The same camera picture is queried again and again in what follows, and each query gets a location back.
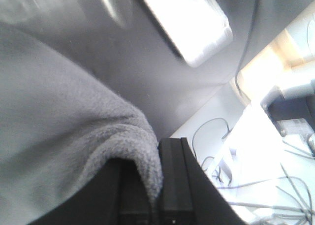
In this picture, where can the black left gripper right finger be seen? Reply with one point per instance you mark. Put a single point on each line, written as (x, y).
(188, 197)

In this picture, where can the metal tray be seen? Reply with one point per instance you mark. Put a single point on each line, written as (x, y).
(197, 28)

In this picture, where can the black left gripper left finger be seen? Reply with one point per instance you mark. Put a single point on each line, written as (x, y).
(115, 196)

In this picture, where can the gray cloth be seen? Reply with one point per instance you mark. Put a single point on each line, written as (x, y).
(58, 128)

